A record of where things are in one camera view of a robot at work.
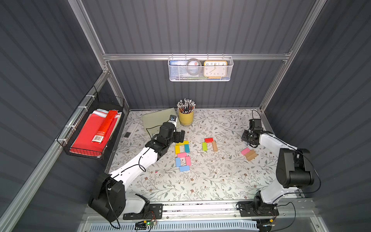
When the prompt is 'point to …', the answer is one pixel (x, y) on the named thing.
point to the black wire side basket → (93, 100)
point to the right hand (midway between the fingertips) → (247, 137)
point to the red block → (208, 139)
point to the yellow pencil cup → (186, 120)
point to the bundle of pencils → (186, 106)
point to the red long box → (105, 126)
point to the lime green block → (204, 146)
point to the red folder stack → (95, 133)
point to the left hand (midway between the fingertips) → (176, 129)
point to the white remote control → (130, 130)
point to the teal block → (187, 148)
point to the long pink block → (244, 152)
